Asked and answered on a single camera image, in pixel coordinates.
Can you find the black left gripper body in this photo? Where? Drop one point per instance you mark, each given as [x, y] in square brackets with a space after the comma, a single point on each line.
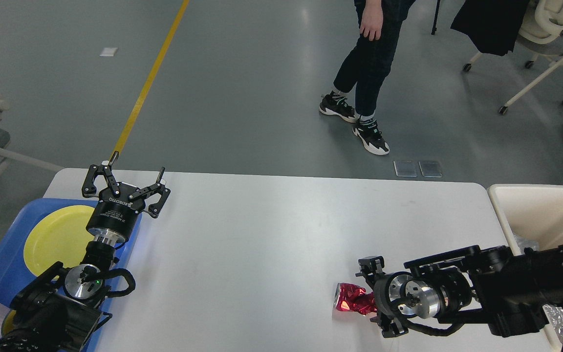
[114, 217]

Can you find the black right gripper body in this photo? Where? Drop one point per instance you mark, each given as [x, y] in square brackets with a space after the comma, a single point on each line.
[387, 288]

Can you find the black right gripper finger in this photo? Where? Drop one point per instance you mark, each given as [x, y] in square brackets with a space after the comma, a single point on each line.
[391, 326]
[371, 269]

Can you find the crushed red soda can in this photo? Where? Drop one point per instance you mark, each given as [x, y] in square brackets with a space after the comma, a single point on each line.
[354, 298]

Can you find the yellow plastic plate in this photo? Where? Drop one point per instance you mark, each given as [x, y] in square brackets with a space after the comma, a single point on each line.
[60, 237]

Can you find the dark teal mug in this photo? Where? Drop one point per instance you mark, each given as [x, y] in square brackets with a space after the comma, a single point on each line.
[8, 323]

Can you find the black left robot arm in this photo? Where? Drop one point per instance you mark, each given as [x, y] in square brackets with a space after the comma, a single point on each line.
[62, 307]

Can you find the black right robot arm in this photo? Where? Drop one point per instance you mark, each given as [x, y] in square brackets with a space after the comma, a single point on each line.
[438, 294]

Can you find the left metal floor plate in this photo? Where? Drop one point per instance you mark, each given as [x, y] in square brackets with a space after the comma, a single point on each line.
[405, 168]

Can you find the metal floor plate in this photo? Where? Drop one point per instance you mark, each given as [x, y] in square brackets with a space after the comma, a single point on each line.
[405, 168]
[430, 168]

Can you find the right metal floor plate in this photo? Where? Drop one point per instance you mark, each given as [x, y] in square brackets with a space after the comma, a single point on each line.
[430, 168]

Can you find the blue plastic tray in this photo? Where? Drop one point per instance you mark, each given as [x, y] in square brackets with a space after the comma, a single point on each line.
[14, 275]

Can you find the white plastic bin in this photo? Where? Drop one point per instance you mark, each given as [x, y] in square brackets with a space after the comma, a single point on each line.
[532, 212]

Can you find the person in dark jeans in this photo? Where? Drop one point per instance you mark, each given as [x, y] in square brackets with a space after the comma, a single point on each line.
[357, 84]

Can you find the black jacket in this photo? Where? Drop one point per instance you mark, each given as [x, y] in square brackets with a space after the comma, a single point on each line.
[491, 25]

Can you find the white office chair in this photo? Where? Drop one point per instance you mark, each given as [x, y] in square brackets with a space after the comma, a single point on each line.
[542, 34]

